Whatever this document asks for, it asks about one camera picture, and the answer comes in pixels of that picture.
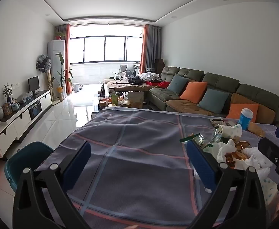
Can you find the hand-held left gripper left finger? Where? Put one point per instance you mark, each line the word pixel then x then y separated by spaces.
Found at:
pixel 78 164

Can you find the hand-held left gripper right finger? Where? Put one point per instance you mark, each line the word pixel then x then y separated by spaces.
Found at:
pixel 201 165

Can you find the green clear snack wrapper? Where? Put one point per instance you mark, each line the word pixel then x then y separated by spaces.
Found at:
pixel 194 138

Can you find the orange peel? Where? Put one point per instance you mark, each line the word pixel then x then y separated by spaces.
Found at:
pixel 240 157

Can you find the dotted paper cup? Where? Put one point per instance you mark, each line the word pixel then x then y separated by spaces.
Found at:
pixel 230 131

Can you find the teal plastic bin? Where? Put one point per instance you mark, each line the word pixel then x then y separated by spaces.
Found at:
pixel 27 157

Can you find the dotted paper napkin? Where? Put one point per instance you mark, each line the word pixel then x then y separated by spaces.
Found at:
pixel 269 188

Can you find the white crumpled tissue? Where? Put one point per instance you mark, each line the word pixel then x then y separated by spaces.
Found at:
pixel 221 150

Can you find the blue bottle with white cap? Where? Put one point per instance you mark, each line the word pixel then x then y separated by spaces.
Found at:
pixel 245 119

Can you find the printed booklet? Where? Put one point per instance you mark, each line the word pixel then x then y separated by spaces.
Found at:
pixel 221 121

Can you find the orange cushion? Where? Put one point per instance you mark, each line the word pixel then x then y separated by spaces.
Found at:
pixel 234 112
pixel 193 92

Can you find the purple plaid cloth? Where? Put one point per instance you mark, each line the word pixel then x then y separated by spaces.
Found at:
pixel 139 148

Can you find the large blue-grey cushion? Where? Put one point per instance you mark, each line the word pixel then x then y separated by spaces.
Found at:
pixel 213 101

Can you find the white tv cabinet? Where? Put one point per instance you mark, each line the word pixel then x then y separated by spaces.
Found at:
pixel 20 121

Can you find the small white pedal bin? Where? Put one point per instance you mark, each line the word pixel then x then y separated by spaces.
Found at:
pixel 76 87

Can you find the green sofa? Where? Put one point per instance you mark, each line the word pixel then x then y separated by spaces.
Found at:
pixel 222 82

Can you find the clear plastic bag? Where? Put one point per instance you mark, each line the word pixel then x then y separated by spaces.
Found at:
pixel 26 97

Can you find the small blue-grey cushion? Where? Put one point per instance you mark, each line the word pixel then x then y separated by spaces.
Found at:
pixel 177 83

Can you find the cluttered coffee table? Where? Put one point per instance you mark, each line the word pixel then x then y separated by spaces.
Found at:
pixel 134 99

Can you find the blue and white ceramic jar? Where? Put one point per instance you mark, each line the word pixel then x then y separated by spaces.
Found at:
pixel 15 106

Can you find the red cloth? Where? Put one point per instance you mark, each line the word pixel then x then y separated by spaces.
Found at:
pixel 164 84

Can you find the tall leafy potted plant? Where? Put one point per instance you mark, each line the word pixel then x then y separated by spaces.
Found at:
pixel 62 76

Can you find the framed picture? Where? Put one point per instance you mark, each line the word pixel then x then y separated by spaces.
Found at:
pixel 7 109

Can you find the black monitor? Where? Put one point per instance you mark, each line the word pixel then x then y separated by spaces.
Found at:
pixel 33 84

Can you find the small plant in blue vase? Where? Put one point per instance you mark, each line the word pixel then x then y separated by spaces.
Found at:
pixel 7 91

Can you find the white office chair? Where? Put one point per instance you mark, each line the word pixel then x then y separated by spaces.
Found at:
pixel 122 70

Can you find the washing machine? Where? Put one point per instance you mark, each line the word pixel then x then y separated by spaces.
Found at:
pixel 131 73

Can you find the covered standing fan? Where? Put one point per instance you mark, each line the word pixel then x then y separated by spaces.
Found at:
pixel 42 63

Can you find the dark wooden cabinet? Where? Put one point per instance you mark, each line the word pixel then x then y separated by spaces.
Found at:
pixel 159 65

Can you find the white standing air conditioner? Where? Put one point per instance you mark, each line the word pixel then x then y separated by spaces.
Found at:
pixel 54 57

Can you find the orange grey curtain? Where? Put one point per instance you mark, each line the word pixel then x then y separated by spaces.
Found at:
pixel 149 47
pixel 66 52

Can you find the large window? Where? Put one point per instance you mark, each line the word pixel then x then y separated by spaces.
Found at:
pixel 106 49

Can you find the small potted plant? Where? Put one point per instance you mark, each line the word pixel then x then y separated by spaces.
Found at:
pixel 59 35

